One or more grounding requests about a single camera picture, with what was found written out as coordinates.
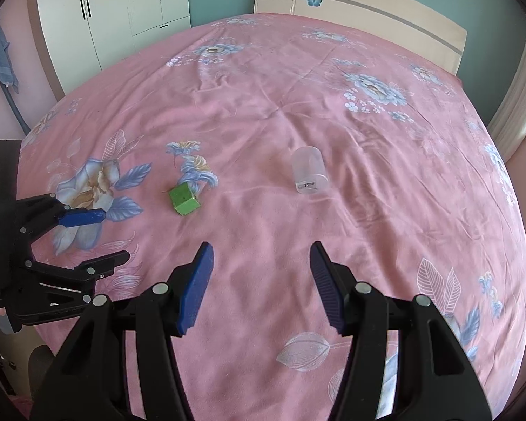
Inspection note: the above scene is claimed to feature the cream wooden headboard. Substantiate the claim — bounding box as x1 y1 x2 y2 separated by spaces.
254 0 467 75

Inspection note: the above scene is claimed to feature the white wardrobe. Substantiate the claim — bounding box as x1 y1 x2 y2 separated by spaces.
36 0 191 93

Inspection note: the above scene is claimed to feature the green wooden cube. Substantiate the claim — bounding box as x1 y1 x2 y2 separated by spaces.
169 182 200 216

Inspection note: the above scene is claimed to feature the cream curtain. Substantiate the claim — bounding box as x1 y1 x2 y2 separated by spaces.
487 43 526 162

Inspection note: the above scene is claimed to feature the blue hanging cloth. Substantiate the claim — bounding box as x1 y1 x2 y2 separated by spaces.
0 23 19 93

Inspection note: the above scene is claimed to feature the clear plastic cup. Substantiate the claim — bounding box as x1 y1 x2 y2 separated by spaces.
291 146 329 194

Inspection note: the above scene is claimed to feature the pink floral bed sheet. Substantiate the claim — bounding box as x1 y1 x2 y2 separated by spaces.
18 14 526 420

